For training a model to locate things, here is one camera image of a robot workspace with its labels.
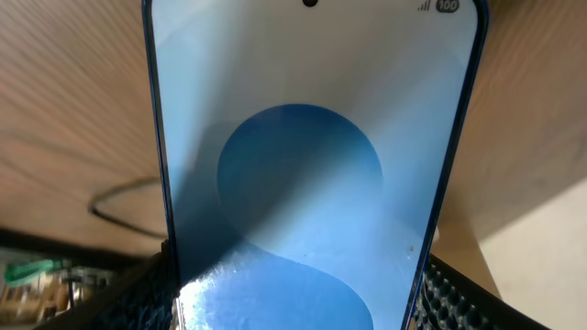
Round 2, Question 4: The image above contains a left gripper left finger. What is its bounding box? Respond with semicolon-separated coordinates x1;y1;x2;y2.
35;241;179;330

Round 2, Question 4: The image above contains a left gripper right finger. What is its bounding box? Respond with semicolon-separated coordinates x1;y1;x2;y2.
412;255;548;330

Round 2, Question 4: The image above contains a black USB charging cable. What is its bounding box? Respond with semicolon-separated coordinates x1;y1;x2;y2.
88;177;169;240

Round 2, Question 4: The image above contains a blue Galaxy smartphone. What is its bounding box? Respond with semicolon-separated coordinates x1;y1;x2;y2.
142;0;489;330

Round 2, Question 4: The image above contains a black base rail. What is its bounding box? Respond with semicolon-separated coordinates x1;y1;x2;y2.
1;228;148;270

